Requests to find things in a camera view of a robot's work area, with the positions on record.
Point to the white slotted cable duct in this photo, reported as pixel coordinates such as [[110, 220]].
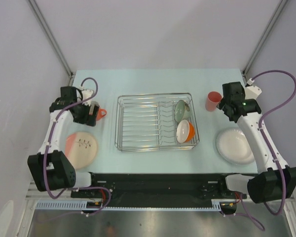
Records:
[[68, 205]]

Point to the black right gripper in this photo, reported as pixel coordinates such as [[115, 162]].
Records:
[[222, 104]]

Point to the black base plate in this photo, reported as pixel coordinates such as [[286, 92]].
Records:
[[158, 190]]

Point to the white fluted plate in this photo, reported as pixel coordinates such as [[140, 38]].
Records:
[[233, 146]]

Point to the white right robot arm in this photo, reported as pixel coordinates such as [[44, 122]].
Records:
[[275, 179]]

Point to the pink beige leaf plate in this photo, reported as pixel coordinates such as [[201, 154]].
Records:
[[81, 149]]

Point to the orange mug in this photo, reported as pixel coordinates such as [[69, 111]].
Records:
[[101, 113]]

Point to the pink plastic cup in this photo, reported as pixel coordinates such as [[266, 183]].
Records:
[[213, 99]]

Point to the metal wire dish rack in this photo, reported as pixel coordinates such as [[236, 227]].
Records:
[[146, 122]]

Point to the green floral ceramic bowl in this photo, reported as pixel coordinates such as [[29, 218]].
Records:
[[182, 111]]

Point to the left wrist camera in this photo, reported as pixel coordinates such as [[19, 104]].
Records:
[[86, 94]]

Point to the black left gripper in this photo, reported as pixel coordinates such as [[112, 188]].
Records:
[[89, 119]]

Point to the orange bowl white inside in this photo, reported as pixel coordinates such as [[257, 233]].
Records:
[[185, 131]]

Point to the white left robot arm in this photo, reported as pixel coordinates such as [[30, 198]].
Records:
[[50, 168]]

